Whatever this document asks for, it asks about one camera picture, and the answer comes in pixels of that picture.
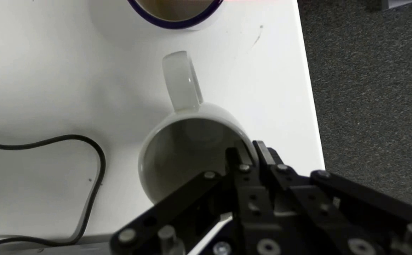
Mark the white enamel mug blue rim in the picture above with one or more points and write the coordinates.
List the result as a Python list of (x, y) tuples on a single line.
[(130, 15)]

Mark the plain white mug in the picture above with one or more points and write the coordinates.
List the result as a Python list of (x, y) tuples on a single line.
[(191, 139)]

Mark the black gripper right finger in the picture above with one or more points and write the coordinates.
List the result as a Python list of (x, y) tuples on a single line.
[(341, 216)]

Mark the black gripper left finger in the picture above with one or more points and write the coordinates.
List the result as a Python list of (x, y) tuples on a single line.
[(232, 214)]

